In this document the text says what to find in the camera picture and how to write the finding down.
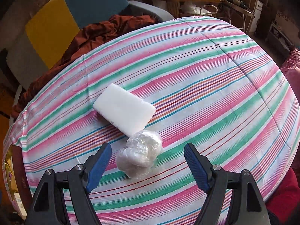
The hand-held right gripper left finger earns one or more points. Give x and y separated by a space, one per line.
99 166

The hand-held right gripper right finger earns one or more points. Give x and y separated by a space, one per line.
196 166

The clear plastic ball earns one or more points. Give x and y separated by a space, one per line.
138 154

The white sponge block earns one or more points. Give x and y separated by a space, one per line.
124 107

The maroon tin box gold inside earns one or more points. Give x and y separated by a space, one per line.
20 173

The pink green striped cloth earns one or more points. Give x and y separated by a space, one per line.
199 86

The red cloth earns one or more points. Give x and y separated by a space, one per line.
283 192

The rust brown blanket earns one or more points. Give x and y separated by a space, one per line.
93 30

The pink blanket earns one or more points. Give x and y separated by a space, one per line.
291 65

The dark shelf rack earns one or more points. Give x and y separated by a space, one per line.
280 36

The grey yellow blue chair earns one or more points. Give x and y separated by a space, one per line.
93 2

